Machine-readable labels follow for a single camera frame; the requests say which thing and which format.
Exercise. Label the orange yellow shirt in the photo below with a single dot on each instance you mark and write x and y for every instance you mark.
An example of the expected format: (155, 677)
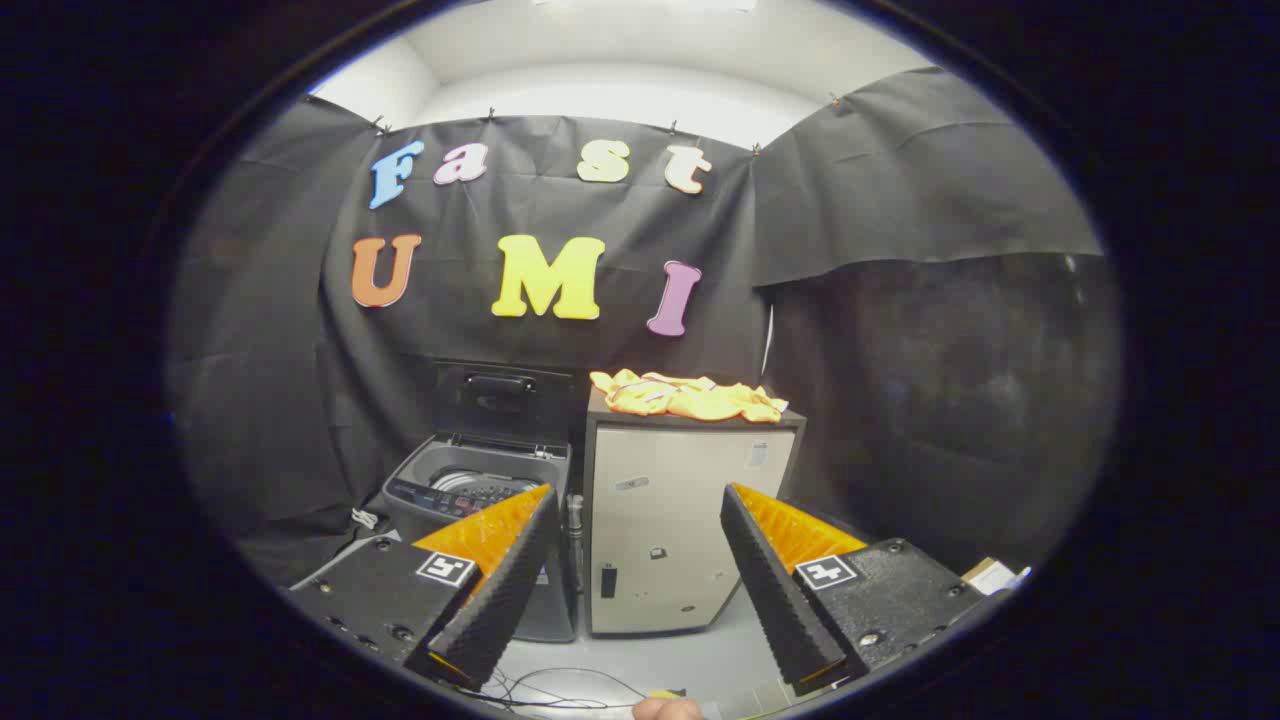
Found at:
(690, 398)

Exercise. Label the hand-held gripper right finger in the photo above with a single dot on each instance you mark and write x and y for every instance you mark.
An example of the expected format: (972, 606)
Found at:
(770, 590)

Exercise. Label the grey washing machine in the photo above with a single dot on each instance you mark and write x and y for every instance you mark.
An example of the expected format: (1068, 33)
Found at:
(410, 500)

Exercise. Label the brown cardboard box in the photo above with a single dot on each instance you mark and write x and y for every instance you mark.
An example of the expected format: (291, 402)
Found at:
(990, 574)

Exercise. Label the beige cabinet with dark top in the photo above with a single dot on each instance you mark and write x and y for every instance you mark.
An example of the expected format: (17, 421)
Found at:
(660, 500)

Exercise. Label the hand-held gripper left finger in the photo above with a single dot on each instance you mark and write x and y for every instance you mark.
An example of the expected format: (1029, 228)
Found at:
(510, 590)

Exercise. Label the black backdrop cloth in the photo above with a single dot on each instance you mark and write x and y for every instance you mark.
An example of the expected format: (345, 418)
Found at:
(560, 210)

